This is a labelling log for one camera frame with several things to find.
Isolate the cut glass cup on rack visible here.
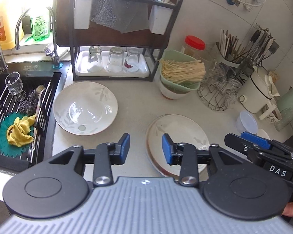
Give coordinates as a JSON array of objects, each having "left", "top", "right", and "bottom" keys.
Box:
[{"left": 222, "top": 79, "right": 242, "bottom": 108}]

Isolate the clear stemmed glass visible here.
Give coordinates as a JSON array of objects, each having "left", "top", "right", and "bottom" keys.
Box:
[{"left": 209, "top": 62, "right": 237, "bottom": 83}]

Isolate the red-lidded plastic jar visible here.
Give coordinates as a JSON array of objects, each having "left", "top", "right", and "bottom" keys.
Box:
[{"left": 181, "top": 35, "right": 206, "bottom": 59}]

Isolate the chrome gooseneck faucet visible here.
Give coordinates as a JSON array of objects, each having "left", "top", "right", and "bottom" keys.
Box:
[{"left": 15, "top": 6, "right": 63, "bottom": 69}]

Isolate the steel wool scrubber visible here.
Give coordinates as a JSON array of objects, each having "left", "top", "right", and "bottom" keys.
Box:
[{"left": 19, "top": 89, "right": 41, "bottom": 115}]

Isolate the black kitchen sink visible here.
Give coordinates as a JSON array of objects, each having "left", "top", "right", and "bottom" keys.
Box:
[{"left": 0, "top": 71, "right": 65, "bottom": 172}]

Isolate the white chopstick holder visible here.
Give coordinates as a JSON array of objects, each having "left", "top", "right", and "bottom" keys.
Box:
[{"left": 214, "top": 42, "right": 245, "bottom": 68}]

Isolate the brown wooden cutting board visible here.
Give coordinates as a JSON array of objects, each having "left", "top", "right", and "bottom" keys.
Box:
[{"left": 56, "top": 0, "right": 172, "bottom": 48}]

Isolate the patterned white mug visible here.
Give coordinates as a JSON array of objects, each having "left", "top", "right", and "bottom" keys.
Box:
[{"left": 260, "top": 102, "right": 283, "bottom": 128}]

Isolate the green flower-shaped mat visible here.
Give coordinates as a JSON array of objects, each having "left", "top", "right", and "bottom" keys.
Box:
[{"left": 0, "top": 112, "right": 38, "bottom": 157}]

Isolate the bundle of dry noodles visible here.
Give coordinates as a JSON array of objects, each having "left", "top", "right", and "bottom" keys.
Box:
[{"left": 160, "top": 59, "right": 206, "bottom": 85}]

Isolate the clear drinking glass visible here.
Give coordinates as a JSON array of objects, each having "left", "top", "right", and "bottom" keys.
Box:
[
  {"left": 106, "top": 47, "right": 125, "bottom": 73},
  {"left": 87, "top": 46, "right": 103, "bottom": 73}
]

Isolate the brown-rimmed leaf print plate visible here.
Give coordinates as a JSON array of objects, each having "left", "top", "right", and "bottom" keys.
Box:
[{"left": 146, "top": 114, "right": 211, "bottom": 178}]

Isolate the white drip tray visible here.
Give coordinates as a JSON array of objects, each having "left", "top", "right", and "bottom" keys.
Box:
[{"left": 75, "top": 50, "right": 150, "bottom": 77}]

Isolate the large leaf print plate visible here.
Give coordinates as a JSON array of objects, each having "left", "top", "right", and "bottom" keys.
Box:
[{"left": 53, "top": 82, "right": 118, "bottom": 135}]

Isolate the green detergent bottle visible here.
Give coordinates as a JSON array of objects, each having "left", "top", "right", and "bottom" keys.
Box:
[{"left": 30, "top": 2, "right": 51, "bottom": 41}]

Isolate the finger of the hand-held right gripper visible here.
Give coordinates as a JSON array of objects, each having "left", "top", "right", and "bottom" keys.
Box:
[
  {"left": 241, "top": 131, "right": 293, "bottom": 156},
  {"left": 224, "top": 133, "right": 262, "bottom": 163}
]

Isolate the textured clear glass jar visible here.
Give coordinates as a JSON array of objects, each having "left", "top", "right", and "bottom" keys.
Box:
[{"left": 205, "top": 43, "right": 221, "bottom": 65}]

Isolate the green bowl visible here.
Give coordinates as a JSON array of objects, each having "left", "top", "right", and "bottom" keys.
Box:
[{"left": 158, "top": 50, "right": 206, "bottom": 94}]

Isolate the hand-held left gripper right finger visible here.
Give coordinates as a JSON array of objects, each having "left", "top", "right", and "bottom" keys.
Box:
[{"left": 162, "top": 134, "right": 246, "bottom": 187}]

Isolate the orange detergent bottle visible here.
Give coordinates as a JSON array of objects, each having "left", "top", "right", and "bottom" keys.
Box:
[{"left": 0, "top": 2, "right": 24, "bottom": 50}]

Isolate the clear glass with red print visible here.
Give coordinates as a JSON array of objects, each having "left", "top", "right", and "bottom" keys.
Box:
[{"left": 124, "top": 47, "right": 140, "bottom": 73}]

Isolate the row of hanging kitchen utensils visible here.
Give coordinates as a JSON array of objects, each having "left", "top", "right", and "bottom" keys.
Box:
[{"left": 248, "top": 24, "right": 280, "bottom": 64}]

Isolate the roll-up sink drain rack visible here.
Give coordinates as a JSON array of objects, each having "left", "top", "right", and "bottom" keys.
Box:
[{"left": 0, "top": 79, "right": 53, "bottom": 157}]

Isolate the white enamel pot with lid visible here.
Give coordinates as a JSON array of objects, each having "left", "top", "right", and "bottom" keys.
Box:
[{"left": 238, "top": 66, "right": 280, "bottom": 114}]

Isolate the yellow cleaning cloth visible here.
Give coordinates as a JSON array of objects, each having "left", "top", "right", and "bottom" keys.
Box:
[{"left": 6, "top": 115, "right": 37, "bottom": 148}]

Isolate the metal wire cup rack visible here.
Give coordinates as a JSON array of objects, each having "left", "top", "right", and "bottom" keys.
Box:
[{"left": 197, "top": 77, "right": 238, "bottom": 112}]

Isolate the white utensil holder box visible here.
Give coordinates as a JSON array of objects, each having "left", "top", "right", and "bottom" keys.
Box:
[
  {"left": 148, "top": 5, "right": 175, "bottom": 35},
  {"left": 74, "top": 0, "right": 93, "bottom": 29}
]

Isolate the grey dish cloth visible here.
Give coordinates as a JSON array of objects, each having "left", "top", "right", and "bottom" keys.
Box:
[{"left": 90, "top": 0, "right": 155, "bottom": 34}]

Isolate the small cut glass cup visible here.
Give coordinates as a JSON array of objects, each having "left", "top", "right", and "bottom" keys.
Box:
[{"left": 4, "top": 72, "right": 23, "bottom": 95}]

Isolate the white bowl with brown rim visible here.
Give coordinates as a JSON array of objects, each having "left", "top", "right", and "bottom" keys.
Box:
[{"left": 159, "top": 78, "right": 194, "bottom": 100}]

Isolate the bunch of chopsticks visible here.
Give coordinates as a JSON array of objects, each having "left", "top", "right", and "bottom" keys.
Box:
[{"left": 218, "top": 28, "right": 246, "bottom": 62}]

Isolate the black two-tier dish rack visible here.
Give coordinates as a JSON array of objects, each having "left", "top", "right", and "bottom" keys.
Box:
[{"left": 70, "top": 0, "right": 185, "bottom": 82}]

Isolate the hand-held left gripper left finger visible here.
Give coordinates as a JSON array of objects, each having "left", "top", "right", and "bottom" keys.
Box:
[{"left": 48, "top": 134, "right": 130, "bottom": 188}]

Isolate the white handled dish brush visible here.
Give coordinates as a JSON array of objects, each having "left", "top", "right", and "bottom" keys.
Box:
[{"left": 33, "top": 84, "right": 47, "bottom": 128}]

